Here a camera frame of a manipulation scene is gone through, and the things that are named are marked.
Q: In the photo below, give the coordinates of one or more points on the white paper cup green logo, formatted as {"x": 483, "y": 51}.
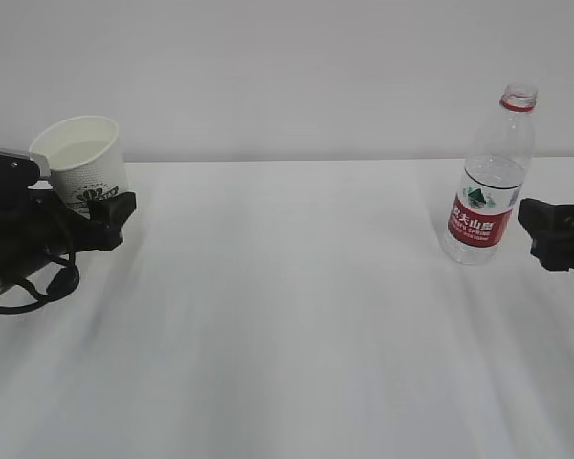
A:
{"x": 85, "y": 160}

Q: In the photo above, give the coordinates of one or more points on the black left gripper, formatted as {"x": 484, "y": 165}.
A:
{"x": 45, "y": 231}

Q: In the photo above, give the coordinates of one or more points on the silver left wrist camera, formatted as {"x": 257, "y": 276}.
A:
{"x": 21, "y": 169}

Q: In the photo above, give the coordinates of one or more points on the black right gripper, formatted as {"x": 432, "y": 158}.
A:
{"x": 551, "y": 228}

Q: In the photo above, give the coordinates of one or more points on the clear water bottle red label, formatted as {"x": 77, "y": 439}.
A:
{"x": 493, "y": 174}

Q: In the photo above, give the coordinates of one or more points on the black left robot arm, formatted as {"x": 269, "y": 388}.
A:
{"x": 50, "y": 284}

